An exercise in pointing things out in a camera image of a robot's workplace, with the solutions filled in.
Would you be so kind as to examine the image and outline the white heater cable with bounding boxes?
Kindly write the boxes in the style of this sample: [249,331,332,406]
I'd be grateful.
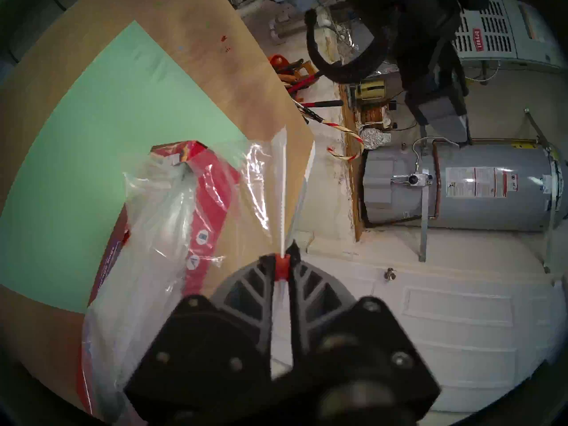
[412,136,462,173]

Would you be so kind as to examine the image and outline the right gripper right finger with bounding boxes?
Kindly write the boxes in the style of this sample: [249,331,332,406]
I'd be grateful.
[286,241,441,423]

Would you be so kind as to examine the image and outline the clear ziplock bag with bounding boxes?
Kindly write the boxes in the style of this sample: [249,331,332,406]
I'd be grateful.
[82,128,289,426]

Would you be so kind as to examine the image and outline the white panel door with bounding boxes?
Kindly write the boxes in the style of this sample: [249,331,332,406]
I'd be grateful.
[306,252,568,412]

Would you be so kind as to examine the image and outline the galvanized metal strap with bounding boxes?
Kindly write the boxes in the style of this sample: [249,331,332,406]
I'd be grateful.
[418,185,430,262]
[524,109,560,272]

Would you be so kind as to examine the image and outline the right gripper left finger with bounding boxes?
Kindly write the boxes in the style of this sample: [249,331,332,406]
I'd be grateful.
[124,256,278,426]

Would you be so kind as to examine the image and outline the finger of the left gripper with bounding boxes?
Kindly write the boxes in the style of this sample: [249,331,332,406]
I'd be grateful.
[406,81,470,142]

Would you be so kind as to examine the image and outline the copper pipe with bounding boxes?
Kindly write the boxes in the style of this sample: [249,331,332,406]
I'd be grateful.
[432,141,445,220]

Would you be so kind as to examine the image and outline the wooden ledge board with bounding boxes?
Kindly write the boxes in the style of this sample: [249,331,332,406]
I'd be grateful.
[339,83,365,242]

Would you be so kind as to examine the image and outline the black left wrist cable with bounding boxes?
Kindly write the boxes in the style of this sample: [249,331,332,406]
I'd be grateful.
[305,8,400,84]

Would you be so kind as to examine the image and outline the grey bryant furnace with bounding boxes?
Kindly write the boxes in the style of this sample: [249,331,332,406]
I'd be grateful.
[453,0,560,73]

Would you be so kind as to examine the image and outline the yellow tin canister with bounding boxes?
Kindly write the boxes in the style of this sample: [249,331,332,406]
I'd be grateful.
[357,79,387,99]

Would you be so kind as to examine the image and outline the grey water heater tank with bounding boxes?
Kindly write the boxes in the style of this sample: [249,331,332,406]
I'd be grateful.
[362,139,564,233]

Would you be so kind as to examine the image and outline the red cardboard box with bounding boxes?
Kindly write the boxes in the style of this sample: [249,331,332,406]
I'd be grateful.
[75,140,242,426]

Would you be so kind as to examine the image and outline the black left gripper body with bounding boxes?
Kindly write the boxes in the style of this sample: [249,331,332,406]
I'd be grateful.
[351,0,489,95]

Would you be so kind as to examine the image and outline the green paper mat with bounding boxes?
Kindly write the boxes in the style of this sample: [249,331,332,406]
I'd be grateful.
[0,21,249,315]

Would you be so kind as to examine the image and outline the foil wrapped lump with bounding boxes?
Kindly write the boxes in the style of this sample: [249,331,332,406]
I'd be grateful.
[360,128,391,150]

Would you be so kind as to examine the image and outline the wicker basket with handle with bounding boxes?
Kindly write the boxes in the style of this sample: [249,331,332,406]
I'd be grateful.
[359,103,391,128]

